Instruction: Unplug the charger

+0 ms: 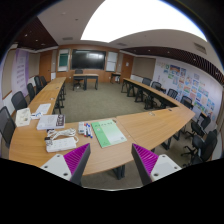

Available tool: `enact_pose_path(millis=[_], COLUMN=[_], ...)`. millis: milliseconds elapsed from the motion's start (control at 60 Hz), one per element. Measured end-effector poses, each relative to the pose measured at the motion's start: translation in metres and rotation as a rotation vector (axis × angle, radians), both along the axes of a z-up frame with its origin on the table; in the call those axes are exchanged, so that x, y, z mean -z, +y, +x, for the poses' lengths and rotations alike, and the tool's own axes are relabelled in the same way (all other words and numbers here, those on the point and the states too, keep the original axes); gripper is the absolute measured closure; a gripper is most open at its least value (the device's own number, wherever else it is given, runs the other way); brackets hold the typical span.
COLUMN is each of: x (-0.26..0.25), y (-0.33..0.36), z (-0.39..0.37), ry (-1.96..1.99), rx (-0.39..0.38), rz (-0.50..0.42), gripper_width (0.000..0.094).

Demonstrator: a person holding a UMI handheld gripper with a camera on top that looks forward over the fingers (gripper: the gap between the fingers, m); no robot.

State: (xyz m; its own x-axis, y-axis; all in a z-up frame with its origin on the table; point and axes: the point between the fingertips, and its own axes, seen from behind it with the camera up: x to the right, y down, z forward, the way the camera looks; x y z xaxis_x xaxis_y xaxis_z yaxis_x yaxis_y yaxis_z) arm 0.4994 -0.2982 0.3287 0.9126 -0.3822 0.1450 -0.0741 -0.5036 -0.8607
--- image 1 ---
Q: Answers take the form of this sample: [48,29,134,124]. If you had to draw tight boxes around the black office chair near right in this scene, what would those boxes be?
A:
[184,129,217,167]

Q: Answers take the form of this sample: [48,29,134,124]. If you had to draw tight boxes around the green booklet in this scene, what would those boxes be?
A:
[91,119,126,148]

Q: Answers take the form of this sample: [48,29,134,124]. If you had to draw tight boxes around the white box with dark edge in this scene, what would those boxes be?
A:
[37,114,65,130]

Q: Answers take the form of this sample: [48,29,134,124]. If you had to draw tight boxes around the white paper sheet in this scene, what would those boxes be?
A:
[36,103,51,114]

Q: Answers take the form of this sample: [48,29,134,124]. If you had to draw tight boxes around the red marker pen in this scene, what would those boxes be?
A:
[84,123,89,137]

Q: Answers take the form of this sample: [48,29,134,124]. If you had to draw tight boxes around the white charger cable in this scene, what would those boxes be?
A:
[46,127,80,144]

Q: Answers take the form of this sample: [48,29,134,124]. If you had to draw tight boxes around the blue marker pen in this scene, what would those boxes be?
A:
[87,123,93,138]

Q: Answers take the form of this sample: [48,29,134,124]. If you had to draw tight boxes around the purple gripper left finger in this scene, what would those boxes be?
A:
[41,144,91,185]

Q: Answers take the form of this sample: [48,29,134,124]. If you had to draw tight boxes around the left long wooden table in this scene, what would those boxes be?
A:
[29,77,66,114]

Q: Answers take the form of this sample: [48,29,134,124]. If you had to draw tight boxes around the black office chair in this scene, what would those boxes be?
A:
[184,129,217,167]
[0,106,16,148]

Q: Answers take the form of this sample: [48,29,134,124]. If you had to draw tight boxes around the long wooden table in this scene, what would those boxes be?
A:
[29,77,66,114]
[123,78,181,110]

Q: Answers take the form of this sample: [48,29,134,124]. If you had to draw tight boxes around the white charger plug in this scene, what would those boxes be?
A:
[44,137,53,146]

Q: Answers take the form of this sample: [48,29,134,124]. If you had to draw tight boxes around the white whiteboard eraser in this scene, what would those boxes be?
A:
[78,122,85,134]

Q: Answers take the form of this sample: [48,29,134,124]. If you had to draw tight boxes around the front teacher desk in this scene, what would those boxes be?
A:
[73,74,99,90]

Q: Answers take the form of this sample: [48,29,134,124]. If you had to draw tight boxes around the black office chair near left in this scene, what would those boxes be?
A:
[0,106,16,148]

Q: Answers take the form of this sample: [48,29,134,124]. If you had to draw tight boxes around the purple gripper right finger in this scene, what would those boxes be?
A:
[131,144,181,185]

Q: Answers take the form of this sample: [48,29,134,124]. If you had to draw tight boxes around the white tissue pack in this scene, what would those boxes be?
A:
[15,108,31,127]

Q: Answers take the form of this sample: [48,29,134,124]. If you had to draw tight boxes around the purple wall banner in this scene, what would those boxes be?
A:
[11,49,29,96]

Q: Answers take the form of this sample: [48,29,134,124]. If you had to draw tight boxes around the white power strip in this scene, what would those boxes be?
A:
[46,137,76,153]

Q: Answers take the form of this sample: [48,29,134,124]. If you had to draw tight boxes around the large wall display screen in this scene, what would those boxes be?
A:
[71,50,106,70]

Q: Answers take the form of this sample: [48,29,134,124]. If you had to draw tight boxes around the right long wooden table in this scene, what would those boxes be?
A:
[123,78,181,110]

